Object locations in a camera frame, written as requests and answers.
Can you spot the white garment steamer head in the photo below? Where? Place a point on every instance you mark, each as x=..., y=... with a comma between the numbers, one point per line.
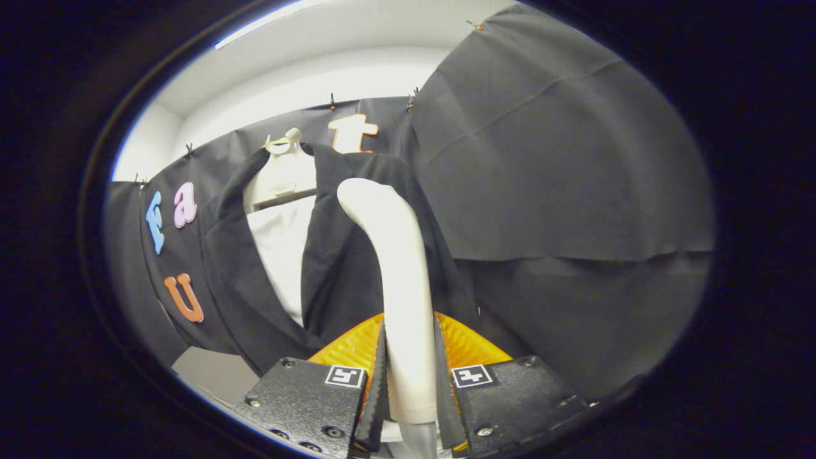
x=401, y=287

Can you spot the white mannequin torso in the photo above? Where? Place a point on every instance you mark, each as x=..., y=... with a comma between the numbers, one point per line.
x=280, y=242

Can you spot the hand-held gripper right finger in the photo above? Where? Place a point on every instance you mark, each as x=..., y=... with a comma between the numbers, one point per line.
x=446, y=408

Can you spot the black jacket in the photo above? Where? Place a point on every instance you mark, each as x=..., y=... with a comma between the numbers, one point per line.
x=344, y=268

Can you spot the grey cabinet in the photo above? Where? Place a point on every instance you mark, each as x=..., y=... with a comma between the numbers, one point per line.
x=210, y=373

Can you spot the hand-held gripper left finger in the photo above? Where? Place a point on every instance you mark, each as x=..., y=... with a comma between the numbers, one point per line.
x=376, y=408

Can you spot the pale clothes hanger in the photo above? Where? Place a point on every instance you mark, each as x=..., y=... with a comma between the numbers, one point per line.
x=280, y=146

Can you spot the black backdrop cloth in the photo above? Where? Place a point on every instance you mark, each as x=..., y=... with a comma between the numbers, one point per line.
x=574, y=159

